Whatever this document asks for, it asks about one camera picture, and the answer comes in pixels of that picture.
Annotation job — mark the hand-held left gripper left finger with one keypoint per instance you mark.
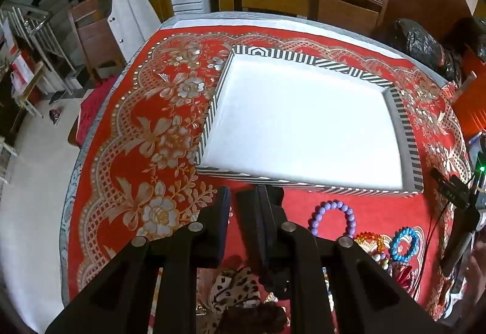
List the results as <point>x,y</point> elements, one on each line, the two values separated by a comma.
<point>224,212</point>

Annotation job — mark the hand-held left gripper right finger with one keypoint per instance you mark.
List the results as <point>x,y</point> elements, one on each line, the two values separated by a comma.
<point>258,216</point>

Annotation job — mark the leopard print scrunchie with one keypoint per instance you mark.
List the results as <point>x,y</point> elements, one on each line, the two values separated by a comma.
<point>231,290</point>

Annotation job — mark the dark brown scrunchie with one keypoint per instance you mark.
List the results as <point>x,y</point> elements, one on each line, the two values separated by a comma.
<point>250,319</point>

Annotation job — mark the striped white tray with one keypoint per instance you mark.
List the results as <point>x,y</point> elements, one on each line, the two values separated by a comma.
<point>303,121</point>

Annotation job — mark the person's right hand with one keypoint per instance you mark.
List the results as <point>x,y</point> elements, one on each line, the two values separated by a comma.
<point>477,273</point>

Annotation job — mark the dark red scrunchie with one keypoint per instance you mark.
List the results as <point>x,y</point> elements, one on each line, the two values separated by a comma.
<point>404,277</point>

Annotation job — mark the orange plastic stool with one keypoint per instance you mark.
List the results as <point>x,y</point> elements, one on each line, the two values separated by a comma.
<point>470,102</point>

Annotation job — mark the red floral tablecloth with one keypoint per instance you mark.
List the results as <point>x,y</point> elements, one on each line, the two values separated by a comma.
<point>125,121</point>

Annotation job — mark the red cushioned stool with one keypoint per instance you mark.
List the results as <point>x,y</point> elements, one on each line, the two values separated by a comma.
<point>95,110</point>

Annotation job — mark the black plastic bag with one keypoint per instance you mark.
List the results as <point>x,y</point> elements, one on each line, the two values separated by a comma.
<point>421,45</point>

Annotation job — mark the patterned slipper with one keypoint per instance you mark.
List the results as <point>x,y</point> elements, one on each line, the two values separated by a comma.
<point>56,117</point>

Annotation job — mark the dark shoe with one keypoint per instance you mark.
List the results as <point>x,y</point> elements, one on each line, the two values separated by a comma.
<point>59,98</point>

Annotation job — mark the white jacket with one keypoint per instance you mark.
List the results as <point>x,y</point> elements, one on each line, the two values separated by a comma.
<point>133,15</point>

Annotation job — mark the brown wooden chair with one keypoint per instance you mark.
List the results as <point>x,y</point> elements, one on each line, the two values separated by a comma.
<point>93,38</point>

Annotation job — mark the red white paper bag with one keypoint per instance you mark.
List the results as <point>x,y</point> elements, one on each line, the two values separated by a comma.
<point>21,70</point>

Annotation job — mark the metal stair railing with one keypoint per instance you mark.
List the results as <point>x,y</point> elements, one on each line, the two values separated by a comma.
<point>41,41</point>

